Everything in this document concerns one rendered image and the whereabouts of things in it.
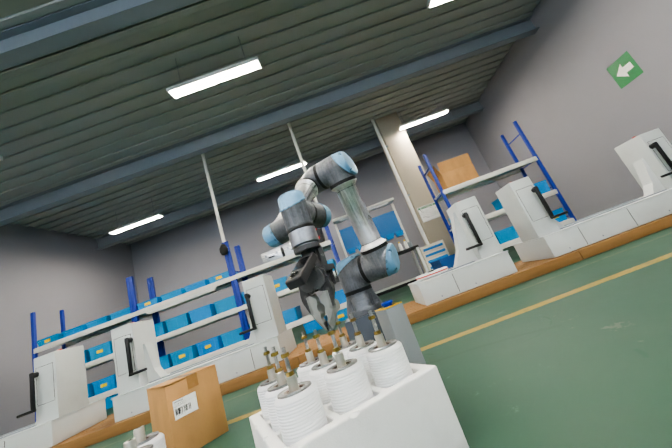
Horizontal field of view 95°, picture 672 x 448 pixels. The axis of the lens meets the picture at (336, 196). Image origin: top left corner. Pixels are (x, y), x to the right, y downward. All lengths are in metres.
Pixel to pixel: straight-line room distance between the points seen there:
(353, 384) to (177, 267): 10.02
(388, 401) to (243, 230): 9.28
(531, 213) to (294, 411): 2.80
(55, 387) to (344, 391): 3.38
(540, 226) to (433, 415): 2.57
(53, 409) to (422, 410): 3.49
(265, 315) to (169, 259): 8.09
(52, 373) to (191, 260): 6.90
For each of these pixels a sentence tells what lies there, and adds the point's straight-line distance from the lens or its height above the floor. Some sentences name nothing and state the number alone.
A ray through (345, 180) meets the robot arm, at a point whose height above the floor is 0.80.
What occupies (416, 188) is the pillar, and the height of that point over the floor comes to 1.99.
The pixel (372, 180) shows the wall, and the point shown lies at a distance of 9.61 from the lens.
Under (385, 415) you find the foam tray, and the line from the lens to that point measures 0.79.
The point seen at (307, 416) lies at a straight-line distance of 0.75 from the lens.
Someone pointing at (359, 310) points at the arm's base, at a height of 0.32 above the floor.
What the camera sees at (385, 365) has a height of 0.22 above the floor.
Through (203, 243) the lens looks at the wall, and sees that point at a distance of 10.36.
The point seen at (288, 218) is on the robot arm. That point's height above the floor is 0.63.
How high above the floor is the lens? 0.40
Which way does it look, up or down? 17 degrees up
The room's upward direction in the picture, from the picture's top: 20 degrees counter-clockwise
